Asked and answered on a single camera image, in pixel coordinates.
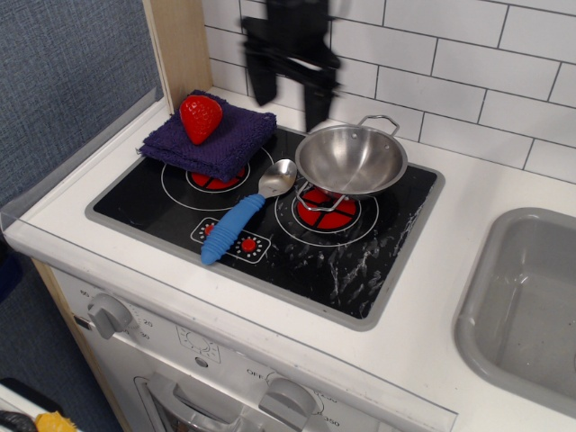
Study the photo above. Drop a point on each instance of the silver pot with wire handles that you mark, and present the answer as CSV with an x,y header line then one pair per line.
x,y
349,162

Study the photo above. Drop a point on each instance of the grey oven knob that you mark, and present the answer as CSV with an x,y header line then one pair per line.
x,y
108,315
289,403

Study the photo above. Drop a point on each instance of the grey left oven knob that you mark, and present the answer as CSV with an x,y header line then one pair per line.
x,y
108,315

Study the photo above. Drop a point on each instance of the purple folded cloth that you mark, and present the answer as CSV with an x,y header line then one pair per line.
x,y
239,136

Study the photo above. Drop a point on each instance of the wooden side post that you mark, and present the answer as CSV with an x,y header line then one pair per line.
x,y
180,44

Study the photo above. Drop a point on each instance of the grey sink basin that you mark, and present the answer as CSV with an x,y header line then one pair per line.
x,y
516,327

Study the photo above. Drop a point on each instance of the blue handled metal spoon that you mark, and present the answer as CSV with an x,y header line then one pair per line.
x,y
278,179

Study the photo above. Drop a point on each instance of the yellow object at corner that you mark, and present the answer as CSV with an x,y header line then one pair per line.
x,y
54,422

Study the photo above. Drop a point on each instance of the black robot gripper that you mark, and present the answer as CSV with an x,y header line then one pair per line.
x,y
290,41

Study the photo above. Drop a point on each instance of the grey right oven knob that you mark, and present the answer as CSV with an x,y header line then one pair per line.
x,y
289,403

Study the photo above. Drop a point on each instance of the red plastic strawberry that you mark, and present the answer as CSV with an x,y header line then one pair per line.
x,y
200,116

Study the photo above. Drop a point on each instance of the white toy oven front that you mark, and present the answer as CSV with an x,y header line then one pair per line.
x,y
165,377

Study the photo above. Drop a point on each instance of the black toy stovetop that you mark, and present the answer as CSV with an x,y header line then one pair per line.
x,y
337,259

